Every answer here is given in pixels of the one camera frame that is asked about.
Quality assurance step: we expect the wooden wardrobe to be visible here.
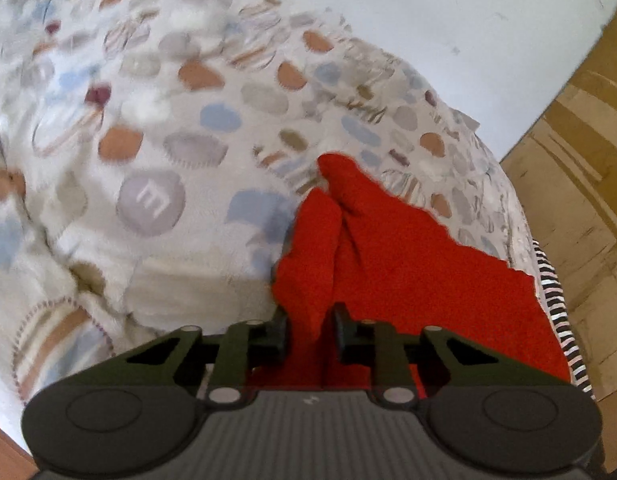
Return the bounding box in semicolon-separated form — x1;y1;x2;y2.
499;0;617;480

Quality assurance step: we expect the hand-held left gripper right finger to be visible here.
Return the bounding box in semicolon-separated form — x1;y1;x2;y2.
331;302;510;406

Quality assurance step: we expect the black white striped bed sheet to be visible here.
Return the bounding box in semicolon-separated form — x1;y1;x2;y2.
531;239;597;402

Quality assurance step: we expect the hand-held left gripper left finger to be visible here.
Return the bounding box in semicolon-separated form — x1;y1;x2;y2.
112;307;290;405

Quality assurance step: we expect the red small sweater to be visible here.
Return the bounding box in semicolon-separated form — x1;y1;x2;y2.
248;153;572;392

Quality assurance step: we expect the spotted fleece blanket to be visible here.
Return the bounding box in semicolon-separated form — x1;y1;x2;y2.
0;0;545;407

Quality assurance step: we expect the brown wooden bed edge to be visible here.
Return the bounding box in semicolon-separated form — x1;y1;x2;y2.
0;417;38;480

